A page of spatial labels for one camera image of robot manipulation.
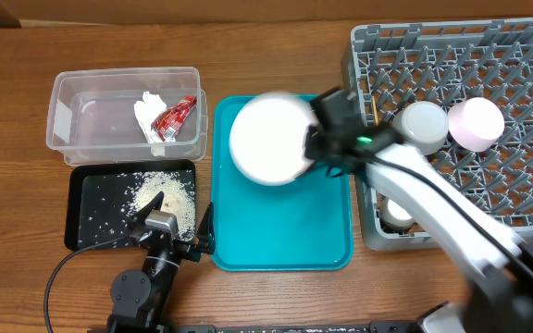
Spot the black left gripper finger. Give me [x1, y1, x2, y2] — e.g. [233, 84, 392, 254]
[127, 191, 164, 229]
[196, 202, 215, 254]

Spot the pile of rice grains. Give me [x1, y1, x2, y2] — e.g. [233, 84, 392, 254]
[79, 170, 197, 244]

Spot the wooden chopstick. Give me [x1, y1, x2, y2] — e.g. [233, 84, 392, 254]
[371, 94, 379, 126]

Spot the pink round plate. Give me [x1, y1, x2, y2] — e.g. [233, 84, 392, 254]
[229, 92, 316, 186]

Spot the red snack wrapper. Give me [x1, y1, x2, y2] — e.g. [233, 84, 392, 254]
[151, 96, 197, 142]

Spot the grey bowl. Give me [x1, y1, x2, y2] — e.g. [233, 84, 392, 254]
[392, 101, 449, 155]

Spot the white cup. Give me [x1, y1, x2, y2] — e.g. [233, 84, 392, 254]
[380, 198, 415, 232]

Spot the white tissue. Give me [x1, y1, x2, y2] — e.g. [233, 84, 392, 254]
[133, 92, 167, 144]

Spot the pink bowl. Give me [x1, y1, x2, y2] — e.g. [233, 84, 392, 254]
[447, 97, 505, 152]

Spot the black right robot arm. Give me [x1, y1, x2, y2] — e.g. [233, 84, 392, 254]
[304, 87, 533, 332]

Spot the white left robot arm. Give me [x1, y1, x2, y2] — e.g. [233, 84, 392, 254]
[106, 192, 216, 332]

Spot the clear plastic waste bin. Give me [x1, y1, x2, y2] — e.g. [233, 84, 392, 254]
[46, 67, 208, 166]

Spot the grey dishwasher rack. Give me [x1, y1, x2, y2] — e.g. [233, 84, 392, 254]
[341, 18, 533, 238]

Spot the black rectangular tray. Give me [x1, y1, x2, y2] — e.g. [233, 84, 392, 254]
[64, 160, 196, 251]

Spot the teal plastic serving tray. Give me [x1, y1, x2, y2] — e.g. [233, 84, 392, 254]
[211, 95, 353, 271]

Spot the black rail at table edge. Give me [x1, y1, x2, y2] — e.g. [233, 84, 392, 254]
[172, 320, 423, 333]

